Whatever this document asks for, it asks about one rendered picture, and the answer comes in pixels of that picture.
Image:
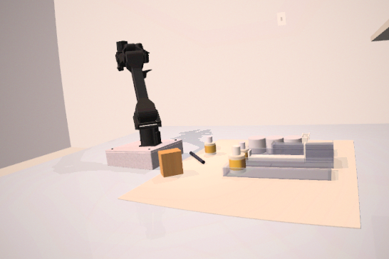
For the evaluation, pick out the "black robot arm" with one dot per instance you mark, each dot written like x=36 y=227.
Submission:
x=132 y=57

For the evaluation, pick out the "black rod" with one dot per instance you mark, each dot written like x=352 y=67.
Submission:
x=197 y=158

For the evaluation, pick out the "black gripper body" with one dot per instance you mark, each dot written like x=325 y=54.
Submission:
x=140 y=46

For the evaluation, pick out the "grey cylinder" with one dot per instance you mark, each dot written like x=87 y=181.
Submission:
x=270 y=139
x=293 y=138
x=257 y=142

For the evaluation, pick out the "orange wooden block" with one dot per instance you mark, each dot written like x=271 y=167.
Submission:
x=170 y=162

